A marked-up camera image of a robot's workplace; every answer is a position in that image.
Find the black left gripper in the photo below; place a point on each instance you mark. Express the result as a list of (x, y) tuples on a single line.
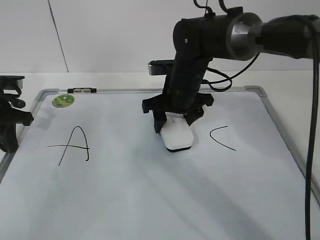
[(11, 114)]

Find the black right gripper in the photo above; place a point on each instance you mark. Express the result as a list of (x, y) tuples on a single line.
[(180, 93)]

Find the white eraser with black felt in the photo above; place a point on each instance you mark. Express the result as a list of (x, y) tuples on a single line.
[(177, 134)]

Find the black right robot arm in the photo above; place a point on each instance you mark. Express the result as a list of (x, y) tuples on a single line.
[(238, 36)]

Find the black silver hanging clip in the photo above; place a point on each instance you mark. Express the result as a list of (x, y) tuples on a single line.
[(80, 90)]

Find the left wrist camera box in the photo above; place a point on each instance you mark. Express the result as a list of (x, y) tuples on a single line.
[(11, 82)]

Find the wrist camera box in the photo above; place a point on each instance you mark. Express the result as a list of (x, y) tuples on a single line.
[(160, 67), (11, 82)]

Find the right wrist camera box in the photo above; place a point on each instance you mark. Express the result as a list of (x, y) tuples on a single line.
[(160, 67)]

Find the white whiteboard with grey frame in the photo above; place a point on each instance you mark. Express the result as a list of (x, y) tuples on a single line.
[(96, 170)]

